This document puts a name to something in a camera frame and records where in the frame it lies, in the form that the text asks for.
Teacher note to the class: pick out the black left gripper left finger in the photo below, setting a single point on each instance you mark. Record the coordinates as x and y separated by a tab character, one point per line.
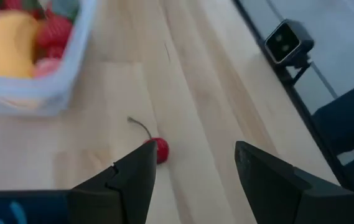
127	193

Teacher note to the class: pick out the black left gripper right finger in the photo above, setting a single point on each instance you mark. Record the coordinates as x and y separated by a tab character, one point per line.
276	193

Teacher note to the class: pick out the red toy cherry with stem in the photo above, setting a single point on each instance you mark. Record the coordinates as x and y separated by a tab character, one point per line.
162	151

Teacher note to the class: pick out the clear plastic tupperware container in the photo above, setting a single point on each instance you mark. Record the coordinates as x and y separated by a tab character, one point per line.
52	93

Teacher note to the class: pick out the small pink toy peach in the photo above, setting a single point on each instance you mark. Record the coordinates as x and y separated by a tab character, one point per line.
46	67

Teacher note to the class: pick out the large red toy strawberry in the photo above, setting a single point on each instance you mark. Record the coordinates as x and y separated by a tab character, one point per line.
53	31

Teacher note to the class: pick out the yellow toy banana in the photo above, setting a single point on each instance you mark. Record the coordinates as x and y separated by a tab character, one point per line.
5	46

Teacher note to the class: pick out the dark blue chair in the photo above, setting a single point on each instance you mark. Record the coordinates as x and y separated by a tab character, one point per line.
347	124

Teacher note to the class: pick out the black table-level camera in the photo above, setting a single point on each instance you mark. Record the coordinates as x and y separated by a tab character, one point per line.
285	42

